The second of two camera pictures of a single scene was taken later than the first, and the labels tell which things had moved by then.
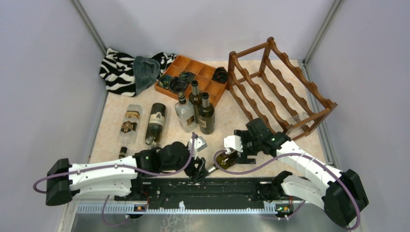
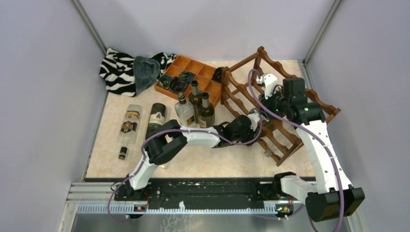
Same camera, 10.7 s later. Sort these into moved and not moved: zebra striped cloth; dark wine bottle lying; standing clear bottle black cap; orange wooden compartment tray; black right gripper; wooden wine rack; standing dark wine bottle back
Moved: black right gripper; wooden wine rack
Not moved: standing clear bottle black cap; zebra striped cloth; standing dark wine bottle back; orange wooden compartment tray; dark wine bottle lying
